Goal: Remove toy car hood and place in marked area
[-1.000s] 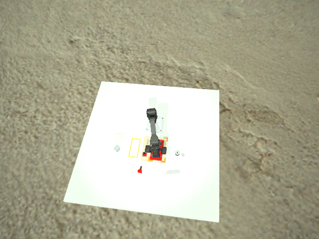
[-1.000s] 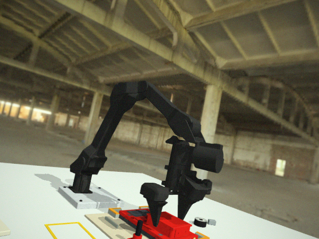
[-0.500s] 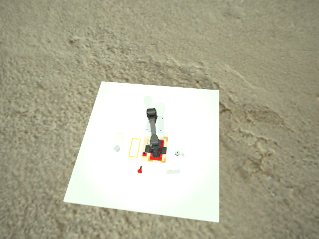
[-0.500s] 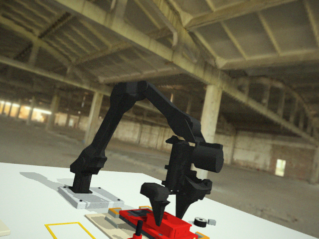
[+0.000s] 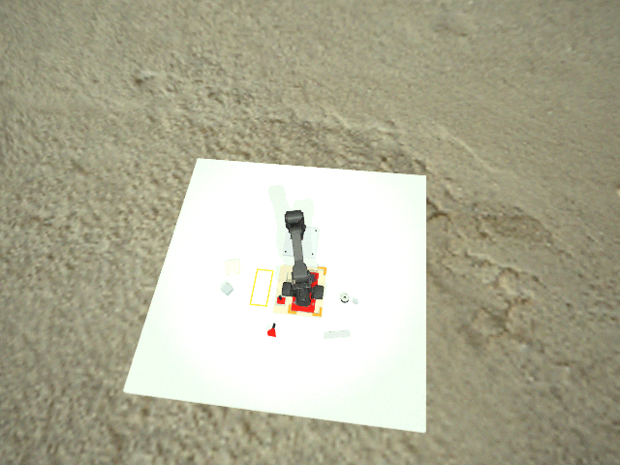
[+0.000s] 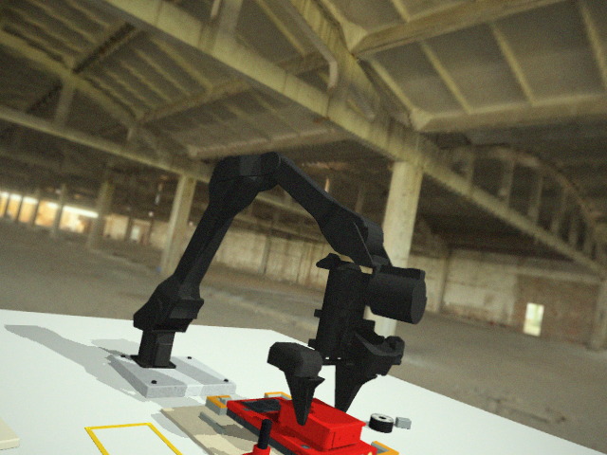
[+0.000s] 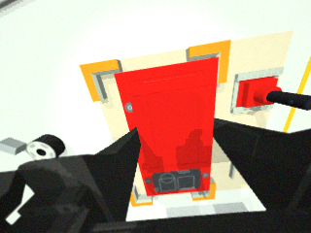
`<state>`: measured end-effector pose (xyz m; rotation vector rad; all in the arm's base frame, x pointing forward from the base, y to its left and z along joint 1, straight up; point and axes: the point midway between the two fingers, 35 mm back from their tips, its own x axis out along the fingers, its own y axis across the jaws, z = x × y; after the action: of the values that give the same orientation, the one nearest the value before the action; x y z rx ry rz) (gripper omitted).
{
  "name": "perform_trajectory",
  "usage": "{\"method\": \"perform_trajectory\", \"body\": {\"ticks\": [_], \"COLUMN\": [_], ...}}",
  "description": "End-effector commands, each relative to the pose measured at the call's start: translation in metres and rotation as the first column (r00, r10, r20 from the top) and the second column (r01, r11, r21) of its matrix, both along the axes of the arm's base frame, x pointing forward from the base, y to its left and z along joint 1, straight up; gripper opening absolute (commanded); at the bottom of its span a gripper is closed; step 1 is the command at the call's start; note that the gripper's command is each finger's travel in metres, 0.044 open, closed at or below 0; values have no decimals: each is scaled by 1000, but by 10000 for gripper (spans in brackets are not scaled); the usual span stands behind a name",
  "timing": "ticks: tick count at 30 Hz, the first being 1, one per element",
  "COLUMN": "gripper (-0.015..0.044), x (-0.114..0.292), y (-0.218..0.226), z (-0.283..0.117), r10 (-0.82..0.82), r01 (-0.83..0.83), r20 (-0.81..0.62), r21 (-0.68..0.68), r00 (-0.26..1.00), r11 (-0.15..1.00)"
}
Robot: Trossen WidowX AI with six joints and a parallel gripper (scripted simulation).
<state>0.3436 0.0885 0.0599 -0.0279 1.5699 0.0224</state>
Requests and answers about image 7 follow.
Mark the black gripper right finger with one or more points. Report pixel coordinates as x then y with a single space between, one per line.
276 165

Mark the yellow rectangular frame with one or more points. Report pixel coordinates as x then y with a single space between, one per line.
300 90

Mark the black toy tyre with white hub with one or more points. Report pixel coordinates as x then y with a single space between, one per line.
45 146

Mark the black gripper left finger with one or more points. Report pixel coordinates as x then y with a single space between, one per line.
109 173

